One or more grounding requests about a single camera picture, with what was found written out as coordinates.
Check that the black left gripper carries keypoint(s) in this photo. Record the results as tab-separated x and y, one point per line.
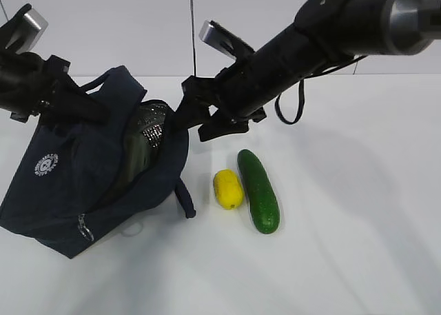
39	81

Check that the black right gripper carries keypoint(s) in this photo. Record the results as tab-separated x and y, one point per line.
223	104

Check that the green lidded glass container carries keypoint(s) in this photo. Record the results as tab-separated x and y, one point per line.
139	154

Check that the yellow corn cob piece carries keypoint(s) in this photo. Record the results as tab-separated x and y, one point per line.
228	189

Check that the navy blue lunch bag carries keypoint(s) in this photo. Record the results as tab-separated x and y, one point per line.
55	195

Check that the green cucumber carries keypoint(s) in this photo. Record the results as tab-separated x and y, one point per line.
263	203

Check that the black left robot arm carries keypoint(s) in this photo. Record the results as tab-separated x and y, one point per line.
9	95

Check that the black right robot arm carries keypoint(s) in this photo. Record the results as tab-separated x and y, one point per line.
325	36

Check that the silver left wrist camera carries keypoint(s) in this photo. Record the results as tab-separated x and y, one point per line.
21	33

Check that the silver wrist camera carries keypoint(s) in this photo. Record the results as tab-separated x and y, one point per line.
216	36
21	33

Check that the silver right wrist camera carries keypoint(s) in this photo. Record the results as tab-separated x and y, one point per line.
216	36

